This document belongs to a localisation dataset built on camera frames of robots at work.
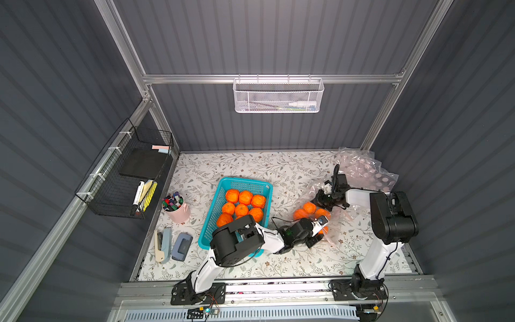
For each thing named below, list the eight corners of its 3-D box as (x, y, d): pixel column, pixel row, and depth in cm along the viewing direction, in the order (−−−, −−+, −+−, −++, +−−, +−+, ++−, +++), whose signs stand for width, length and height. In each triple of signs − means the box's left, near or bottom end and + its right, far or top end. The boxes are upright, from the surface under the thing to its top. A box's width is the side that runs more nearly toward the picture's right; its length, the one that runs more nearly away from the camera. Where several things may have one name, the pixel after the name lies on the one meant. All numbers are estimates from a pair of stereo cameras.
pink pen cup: (173, 225, 93) (161, 210, 82) (173, 210, 98) (161, 195, 87) (191, 220, 95) (182, 205, 84) (190, 206, 100) (180, 190, 89)
